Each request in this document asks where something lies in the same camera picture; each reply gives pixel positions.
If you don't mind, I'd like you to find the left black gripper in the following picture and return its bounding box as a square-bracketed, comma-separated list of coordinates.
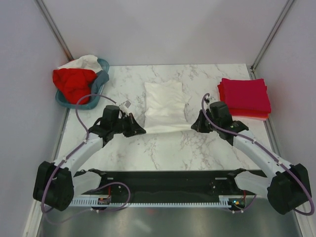
[112, 113, 145, 138]

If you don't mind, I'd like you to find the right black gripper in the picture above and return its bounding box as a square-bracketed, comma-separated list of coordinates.
[192, 110, 220, 133]

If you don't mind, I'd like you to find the white robot print t shirt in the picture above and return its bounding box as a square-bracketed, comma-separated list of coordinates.
[144, 80, 191, 134]

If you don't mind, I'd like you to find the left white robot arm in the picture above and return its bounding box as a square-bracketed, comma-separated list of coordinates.
[33, 105, 146, 211]

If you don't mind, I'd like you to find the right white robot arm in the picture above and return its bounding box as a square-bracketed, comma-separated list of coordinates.
[191, 98, 315, 216]

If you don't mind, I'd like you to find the folded magenta t shirt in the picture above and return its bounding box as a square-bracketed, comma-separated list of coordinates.
[220, 78, 271, 114]

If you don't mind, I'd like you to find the grey blue t shirt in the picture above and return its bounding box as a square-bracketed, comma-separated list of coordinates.
[91, 71, 109, 94]

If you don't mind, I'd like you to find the plain white t shirt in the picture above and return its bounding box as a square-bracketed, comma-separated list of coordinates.
[57, 54, 103, 73]

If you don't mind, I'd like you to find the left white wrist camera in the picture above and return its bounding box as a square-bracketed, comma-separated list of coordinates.
[119, 100, 131, 116]

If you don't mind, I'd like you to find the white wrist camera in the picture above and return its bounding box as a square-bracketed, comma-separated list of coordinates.
[119, 100, 131, 116]
[203, 96, 216, 104]

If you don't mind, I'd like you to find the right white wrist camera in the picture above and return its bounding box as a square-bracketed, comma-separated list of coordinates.
[203, 96, 216, 104]

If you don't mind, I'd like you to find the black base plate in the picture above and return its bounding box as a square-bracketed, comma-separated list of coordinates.
[80, 170, 257, 204]

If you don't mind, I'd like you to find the right aluminium corner post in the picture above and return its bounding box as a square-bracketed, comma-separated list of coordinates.
[248, 0, 296, 73]

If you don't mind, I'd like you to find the aluminium corner post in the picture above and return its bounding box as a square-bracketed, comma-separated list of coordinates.
[248, 0, 296, 73]
[34, 0, 74, 61]

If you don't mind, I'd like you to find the white slotted cable duct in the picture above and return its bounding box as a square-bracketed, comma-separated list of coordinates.
[70, 195, 248, 208]

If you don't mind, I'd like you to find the left aluminium side rail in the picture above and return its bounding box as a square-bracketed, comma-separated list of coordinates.
[22, 109, 70, 237]

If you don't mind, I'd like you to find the left aluminium corner post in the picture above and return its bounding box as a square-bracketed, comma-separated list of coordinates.
[34, 0, 74, 61]

